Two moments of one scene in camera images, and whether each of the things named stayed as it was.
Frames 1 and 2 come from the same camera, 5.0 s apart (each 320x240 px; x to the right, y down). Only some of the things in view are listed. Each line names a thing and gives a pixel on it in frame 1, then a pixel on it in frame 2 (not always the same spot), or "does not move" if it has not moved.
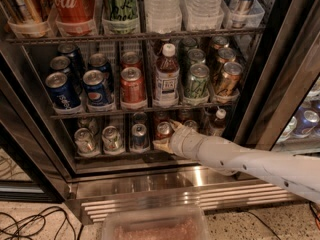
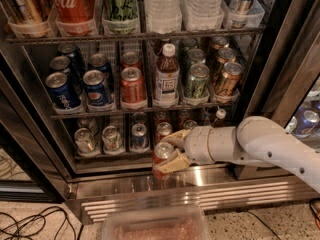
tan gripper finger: [163, 145] to [175, 162]
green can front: [199, 81] does not move
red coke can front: [163, 131] to [162, 152]
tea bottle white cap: [167, 78] does not move
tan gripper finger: [176, 125] to [176, 138]
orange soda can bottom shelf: [191, 123] does not move
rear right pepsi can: [99, 61] does not move
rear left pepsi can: [63, 64] does not move
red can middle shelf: [132, 88] does not move
